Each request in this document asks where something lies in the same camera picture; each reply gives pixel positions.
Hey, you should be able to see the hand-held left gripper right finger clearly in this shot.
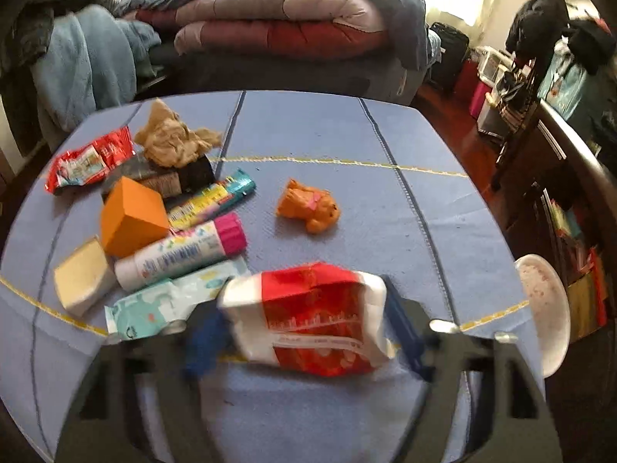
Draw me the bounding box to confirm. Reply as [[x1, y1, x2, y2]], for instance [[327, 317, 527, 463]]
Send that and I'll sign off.
[[383, 275, 565, 463]]

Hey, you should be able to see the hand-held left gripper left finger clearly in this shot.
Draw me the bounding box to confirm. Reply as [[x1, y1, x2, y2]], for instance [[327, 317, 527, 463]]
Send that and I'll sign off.
[[55, 301, 232, 463]]

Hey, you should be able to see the teal wet wipes packet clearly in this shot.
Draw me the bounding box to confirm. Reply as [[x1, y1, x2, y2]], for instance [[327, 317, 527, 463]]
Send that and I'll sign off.
[[105, 257, 251, 338]]

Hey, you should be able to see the white tube with pink cap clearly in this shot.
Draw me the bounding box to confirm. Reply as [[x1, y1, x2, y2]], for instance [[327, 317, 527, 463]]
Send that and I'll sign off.
[[114, 212, 247, 292]]

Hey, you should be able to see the red and white plastic packet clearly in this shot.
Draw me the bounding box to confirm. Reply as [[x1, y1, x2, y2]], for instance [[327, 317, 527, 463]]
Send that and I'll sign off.
[[217, 261, 395, 378]]

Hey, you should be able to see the small cream carton box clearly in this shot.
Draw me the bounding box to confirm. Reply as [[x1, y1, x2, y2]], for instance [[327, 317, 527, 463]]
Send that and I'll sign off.
[[53, 237, 116, 318]]

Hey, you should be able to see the orange box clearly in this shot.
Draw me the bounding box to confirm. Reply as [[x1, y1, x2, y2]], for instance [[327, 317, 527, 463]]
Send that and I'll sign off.
[[99, 176, 171, 258]]

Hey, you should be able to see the colourful candy tube wrapper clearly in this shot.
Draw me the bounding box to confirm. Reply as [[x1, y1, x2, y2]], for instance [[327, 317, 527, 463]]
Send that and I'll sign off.
[[166, 169, 256, 231]]

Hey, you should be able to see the orange toy bear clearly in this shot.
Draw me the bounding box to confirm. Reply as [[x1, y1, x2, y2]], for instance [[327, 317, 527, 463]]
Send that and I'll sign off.
[[276, 178, 341, 235]]

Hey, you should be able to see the dark snack packet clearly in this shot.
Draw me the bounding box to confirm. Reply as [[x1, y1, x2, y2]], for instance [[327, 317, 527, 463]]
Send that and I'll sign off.
[[102, 152, 216, 201]]

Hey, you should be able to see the brown paper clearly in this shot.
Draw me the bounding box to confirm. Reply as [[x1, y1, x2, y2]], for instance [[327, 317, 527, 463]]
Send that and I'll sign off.
[[134, 99, 224, 169]]

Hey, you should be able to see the red foil snack wrapper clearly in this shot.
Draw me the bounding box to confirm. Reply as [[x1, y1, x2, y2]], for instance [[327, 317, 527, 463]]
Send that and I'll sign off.
[[45, 126, 135, 196]]

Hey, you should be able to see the blue tablecloth with stitched lines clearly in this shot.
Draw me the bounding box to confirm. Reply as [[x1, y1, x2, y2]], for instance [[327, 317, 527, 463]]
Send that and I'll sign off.
[[0, 89, 548, 463]]

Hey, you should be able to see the dark wooden cabinet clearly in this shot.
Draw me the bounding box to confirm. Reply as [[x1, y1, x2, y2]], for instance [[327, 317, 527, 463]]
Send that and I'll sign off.
[[492, 99, 617, 348]]

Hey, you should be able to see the pink suitcase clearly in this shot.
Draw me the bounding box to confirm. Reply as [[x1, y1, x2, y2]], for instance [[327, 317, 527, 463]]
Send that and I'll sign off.
[[470, 82, 489, 117]]

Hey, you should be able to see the red suitcase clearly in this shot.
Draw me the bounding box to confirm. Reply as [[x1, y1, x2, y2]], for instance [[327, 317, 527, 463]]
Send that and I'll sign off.
[[455, 58, 481, 104]]

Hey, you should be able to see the black suitcase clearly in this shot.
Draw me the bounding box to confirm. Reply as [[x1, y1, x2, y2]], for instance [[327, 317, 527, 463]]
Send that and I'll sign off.
[[428, 22, 470, 95]]

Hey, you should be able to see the teal bag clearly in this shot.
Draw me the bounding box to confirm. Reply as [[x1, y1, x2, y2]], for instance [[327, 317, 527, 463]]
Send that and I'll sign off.
[[537, 41, 603, 126]]

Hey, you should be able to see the light blue fleece blanket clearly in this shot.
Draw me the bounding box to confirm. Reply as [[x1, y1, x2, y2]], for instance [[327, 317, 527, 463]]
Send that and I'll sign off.
[[31, 7, 162, 140]]

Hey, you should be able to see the dark grey-blue garment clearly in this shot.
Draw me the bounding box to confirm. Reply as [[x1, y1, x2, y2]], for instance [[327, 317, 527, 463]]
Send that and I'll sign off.
[[0, 5, 55, 145]]

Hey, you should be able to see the black hanging coat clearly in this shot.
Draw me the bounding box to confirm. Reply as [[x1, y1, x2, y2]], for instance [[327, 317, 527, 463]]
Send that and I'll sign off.
[[505, 0, 570, 73]]

